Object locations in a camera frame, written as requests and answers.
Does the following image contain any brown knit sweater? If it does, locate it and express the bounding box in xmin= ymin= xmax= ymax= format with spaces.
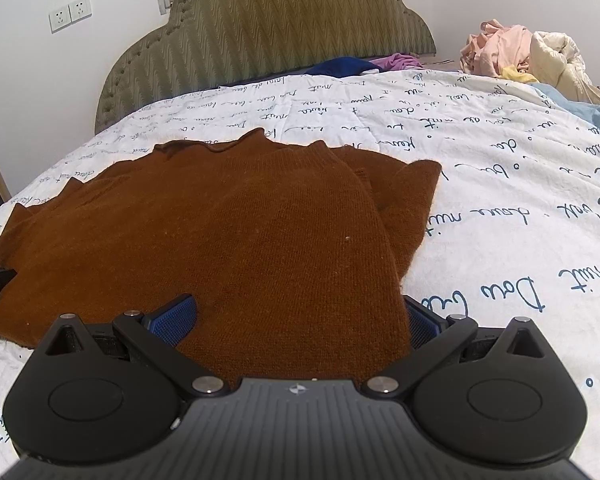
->
xmin=0 ymin=129 xmax=441 ymax=382

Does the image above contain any pink clothes pile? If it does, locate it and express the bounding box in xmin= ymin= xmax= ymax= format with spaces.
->
xmin=460 ymin=20 xmax=532 ymax=78

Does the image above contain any white script-print quilt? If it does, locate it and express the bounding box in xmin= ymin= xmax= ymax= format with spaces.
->
xmin=15 ymin=70 xmax=600 ymax=479

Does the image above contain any purple garment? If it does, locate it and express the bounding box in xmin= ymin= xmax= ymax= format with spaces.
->
xmin=370 ymin=52 xmax=422 ymax=72

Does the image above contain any yellow garment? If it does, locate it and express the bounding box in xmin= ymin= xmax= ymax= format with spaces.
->
xmin=500 ymin=65 xmax=539 ymax=84

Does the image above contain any navy blue garment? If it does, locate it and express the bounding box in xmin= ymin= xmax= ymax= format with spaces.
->
xmin=306 ymin=56 xmax=380 ymax=78

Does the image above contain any light blue blanket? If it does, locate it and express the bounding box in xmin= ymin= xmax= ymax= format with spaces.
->
xmin=530 ymin=82 xmax=600 ymax=129

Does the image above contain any cream puffy jacket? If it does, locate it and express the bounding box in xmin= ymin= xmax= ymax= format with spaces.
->
xmin=529 ymin=32 xmax=600 ymax=106

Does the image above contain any olive upholstered headboard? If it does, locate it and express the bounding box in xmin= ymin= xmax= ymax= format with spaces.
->
xmin=94 ymin=0 xmax=437 ymax=132

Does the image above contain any white double wall socket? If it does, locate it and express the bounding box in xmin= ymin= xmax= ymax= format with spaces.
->
xmin=47 ymin=0 xmax=93 ymax=34

